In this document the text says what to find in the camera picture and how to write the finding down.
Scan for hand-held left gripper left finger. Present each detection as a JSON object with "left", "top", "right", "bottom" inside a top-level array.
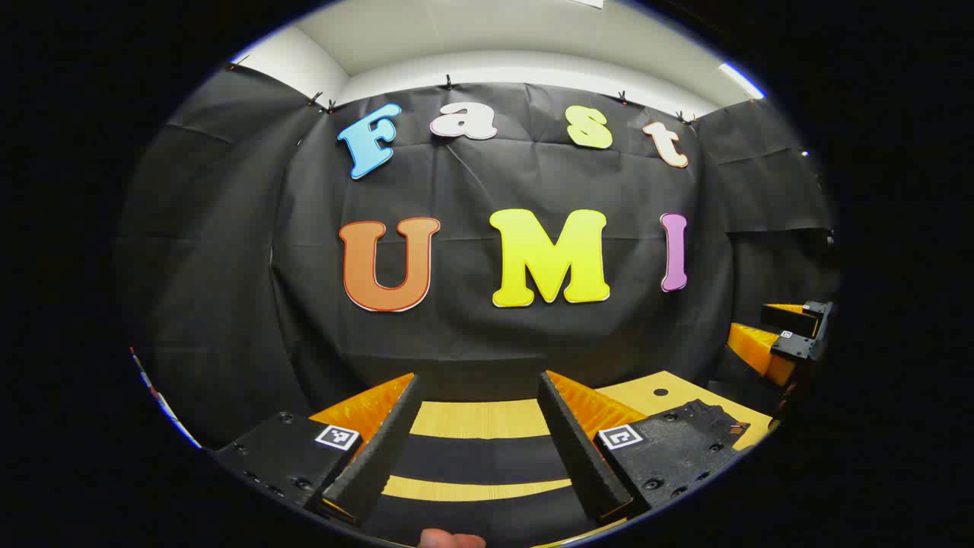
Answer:
[{"left": 215, "top": 373, "right": 423, "bottom": 527}]

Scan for black backdrop cloth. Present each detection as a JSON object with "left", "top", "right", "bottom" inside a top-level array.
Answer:
[{"left": 114, "top": 65, "right": 838, "bottom": 450}]

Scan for black jeans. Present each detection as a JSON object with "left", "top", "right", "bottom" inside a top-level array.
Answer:
[{"left": 364, "top": 400, "right": 753, "bottom": 548}]

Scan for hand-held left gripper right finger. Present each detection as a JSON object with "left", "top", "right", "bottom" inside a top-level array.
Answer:
[{"left": 539, "top": 371, "right": 750, "bottom": 524}]

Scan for row of black cloth clips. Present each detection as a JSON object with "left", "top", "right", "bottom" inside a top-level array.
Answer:
[{"left": 228, "top": 59, "right": 697, "bottom": 126}]

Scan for ceiling light panel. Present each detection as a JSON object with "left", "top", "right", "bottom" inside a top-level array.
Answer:
[{"left": 720, "top": 62, "right": 766, "bottom": 100}]

